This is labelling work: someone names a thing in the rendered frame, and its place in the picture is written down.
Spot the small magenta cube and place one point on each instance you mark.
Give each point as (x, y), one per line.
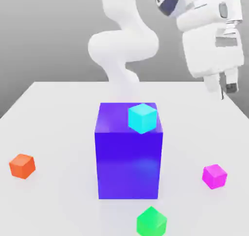
(214, 176)

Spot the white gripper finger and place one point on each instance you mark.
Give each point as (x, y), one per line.
(212, 84)
(231, 75)

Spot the large blue box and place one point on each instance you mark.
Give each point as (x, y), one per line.
(128, 162)

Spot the small cyan cube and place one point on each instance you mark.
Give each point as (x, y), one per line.
(142, 118)

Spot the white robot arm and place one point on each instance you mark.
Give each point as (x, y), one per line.
(122, 45)

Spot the small orange cube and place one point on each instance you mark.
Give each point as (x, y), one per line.
(21, 167)

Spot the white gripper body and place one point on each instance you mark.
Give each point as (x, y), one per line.
(202, 57)

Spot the small green cube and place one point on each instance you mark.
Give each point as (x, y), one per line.
(151, 222)

